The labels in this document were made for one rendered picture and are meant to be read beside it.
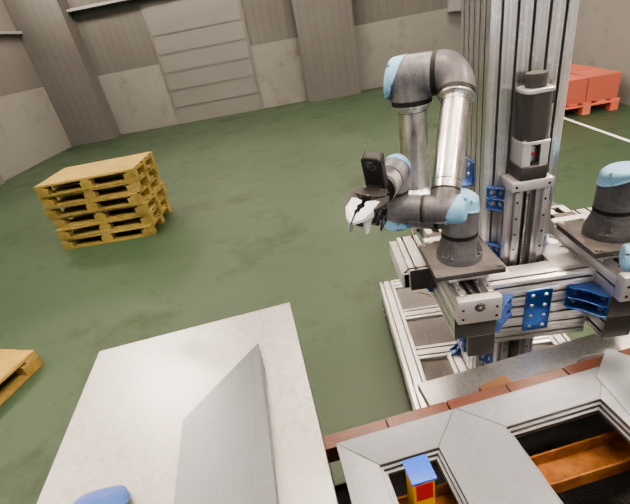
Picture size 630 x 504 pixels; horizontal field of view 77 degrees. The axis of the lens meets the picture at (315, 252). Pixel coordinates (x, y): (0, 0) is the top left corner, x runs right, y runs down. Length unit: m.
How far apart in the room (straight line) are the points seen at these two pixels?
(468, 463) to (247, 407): 0.54
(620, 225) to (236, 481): 1.32
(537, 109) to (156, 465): 1.36
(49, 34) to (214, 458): 12.59
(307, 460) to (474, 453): 0.44
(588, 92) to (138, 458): 7.07
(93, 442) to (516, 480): 0.97
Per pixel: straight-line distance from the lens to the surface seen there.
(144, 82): 12.79
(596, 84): 7.35
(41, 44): 13.25
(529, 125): 1.41
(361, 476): 1.10
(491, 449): 1.15
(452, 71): 1.18
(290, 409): 0.98
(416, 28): 12.26
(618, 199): 1.54
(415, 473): 1.06
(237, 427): 0.96
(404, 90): 1.22
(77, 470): 1.12
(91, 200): 5.13
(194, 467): 0.94
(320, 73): 11.56
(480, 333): 1.46
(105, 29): 13.01
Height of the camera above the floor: 1.80
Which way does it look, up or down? 29 degrees down
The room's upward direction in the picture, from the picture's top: 11 degrees counter-clockwise
